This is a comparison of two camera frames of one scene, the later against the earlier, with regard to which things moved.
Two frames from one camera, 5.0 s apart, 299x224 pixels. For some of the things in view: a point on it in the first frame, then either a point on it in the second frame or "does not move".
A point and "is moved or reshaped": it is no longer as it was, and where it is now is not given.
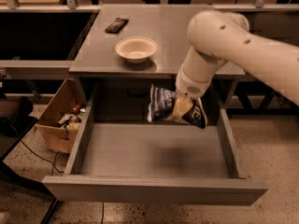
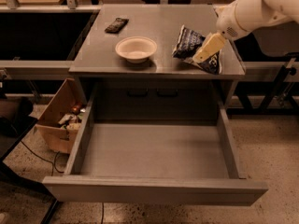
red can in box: [75, 108] does not move
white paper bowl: [135, 49] does not move
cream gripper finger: [181, 105] → [212, 46]
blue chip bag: [161, 108] is moved or reshaped
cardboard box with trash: [59, 121] does not move
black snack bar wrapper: [117, 25] does not move
